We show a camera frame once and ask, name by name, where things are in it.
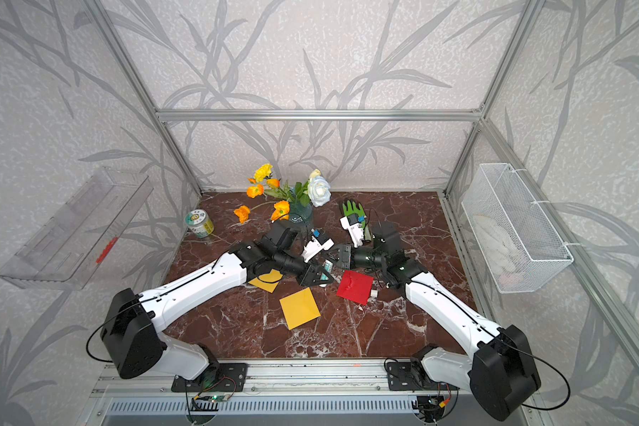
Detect red envelope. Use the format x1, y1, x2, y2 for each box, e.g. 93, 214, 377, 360
337, 271, 374, 305

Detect yellow envelope front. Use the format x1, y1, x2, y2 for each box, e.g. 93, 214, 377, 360
280, 289, 321, 330

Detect yellow envelope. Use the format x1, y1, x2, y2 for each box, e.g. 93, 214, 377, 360
249, 269, 283, 293
280, 289, 321, 330

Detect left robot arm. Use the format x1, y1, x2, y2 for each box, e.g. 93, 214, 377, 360
99, 220, 334, 380

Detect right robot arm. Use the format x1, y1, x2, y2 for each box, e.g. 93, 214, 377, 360
340, 218, 541, 421

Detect green work glove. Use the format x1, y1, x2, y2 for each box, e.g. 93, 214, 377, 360
341, 199, 368, 234

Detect blue glass vase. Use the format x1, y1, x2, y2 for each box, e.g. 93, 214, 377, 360
288, 202, 313, 234

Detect artificial flower bouquet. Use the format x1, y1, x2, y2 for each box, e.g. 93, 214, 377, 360
245, 163, 331, 222

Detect small tin can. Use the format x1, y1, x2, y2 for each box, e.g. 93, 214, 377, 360
185, 209, 215, 239

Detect white cloth in basket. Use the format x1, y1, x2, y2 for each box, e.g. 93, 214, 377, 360
473, 215, 525, 287

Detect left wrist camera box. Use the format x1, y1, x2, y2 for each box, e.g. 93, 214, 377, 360
302, 228, 334, 263

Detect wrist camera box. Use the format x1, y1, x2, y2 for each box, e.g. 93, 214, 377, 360
302, 228, 334, 263
340, 213, 366, 249

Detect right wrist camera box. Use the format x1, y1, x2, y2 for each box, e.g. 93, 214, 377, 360
340, 213, 366, 249

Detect aluminium front rail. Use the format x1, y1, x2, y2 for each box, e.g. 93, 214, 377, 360
89, 357, 539, 398

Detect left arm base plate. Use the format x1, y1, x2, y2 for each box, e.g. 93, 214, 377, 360
170, 362, 249, 393

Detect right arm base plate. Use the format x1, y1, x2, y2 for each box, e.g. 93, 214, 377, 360
383, 358, 459, 392

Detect white wire basket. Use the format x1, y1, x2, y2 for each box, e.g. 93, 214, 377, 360
461, 163, 573, 294

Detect clear plastic wall shelf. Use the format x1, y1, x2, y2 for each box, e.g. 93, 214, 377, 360
0, 167, 154, 290

